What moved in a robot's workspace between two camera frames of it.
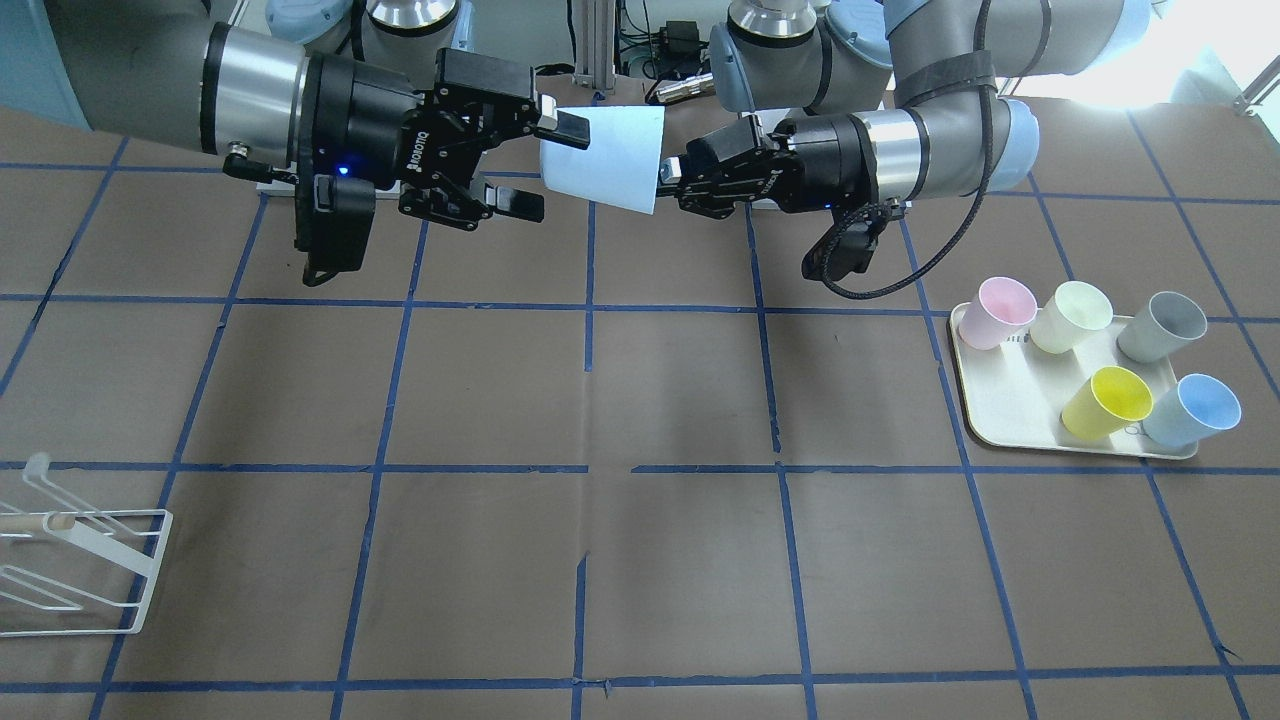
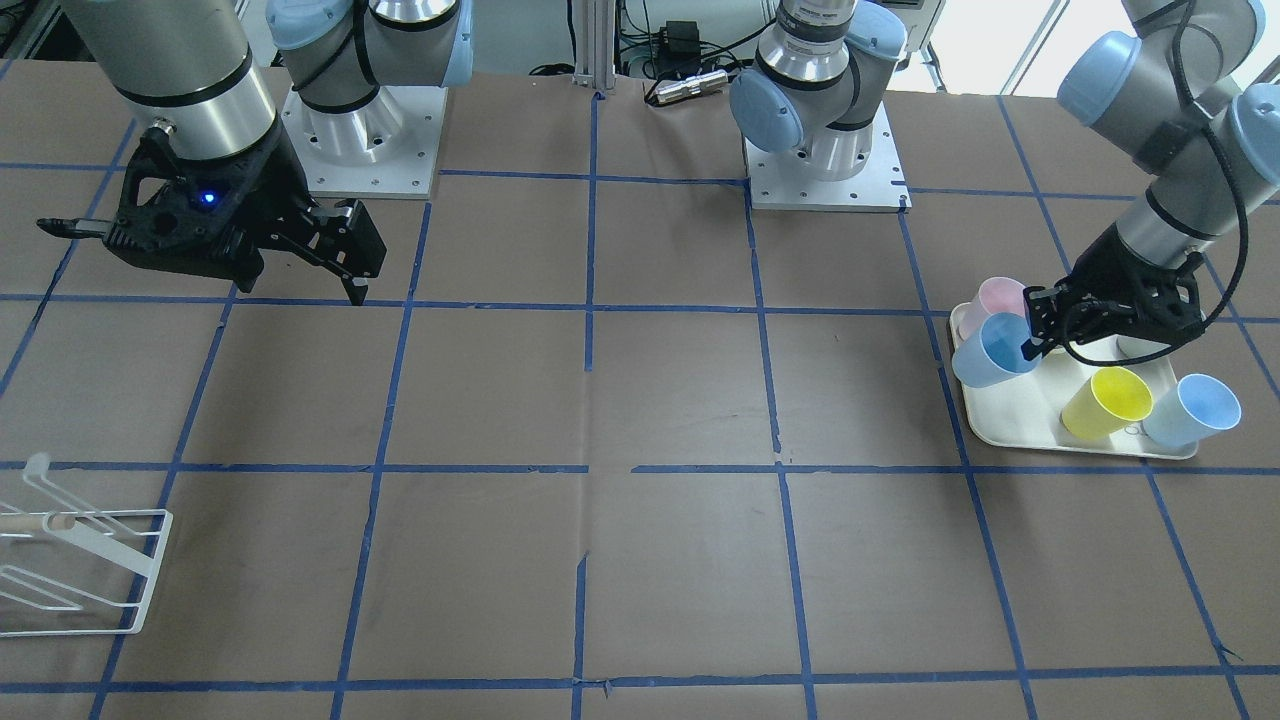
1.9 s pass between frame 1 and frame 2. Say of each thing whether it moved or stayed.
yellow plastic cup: stayed
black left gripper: moved
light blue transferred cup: moved
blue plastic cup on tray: stayed
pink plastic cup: stayed
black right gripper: moved
